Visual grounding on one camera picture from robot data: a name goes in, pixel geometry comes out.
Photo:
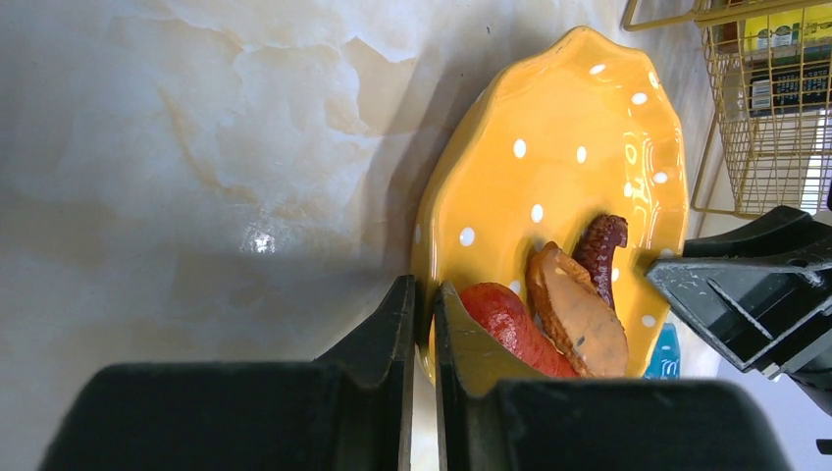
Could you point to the yellow dotted plate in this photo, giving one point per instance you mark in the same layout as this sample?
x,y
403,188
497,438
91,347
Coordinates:
x,y
581,129

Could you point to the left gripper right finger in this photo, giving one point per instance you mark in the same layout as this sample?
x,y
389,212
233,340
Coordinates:
x,y
497,413

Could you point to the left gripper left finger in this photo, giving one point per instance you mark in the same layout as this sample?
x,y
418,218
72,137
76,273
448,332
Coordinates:
x,y
348,409

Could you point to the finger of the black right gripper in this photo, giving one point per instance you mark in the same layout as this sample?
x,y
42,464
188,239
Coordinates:
x,y
782,230
770,314

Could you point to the blue dotted plate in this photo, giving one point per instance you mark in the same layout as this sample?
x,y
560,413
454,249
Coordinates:
x,y
665,362

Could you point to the brown food piece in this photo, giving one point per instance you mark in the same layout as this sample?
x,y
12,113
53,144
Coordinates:
x,y
580,323

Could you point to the dark curved sausage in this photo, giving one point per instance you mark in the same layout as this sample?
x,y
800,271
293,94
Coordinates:
x,y
595,251

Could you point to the small black cap bottle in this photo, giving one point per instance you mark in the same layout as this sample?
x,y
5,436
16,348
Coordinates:
x,y
790,89

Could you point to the red sausage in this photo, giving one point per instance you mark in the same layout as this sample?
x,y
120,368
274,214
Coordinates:
x,y
504,315

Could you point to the gold wire basket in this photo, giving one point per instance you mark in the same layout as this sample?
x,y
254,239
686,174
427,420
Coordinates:
x,y
769,69

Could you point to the small yellow label bottle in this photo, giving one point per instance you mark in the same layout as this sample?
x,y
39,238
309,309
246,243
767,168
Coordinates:
x,y
790,28

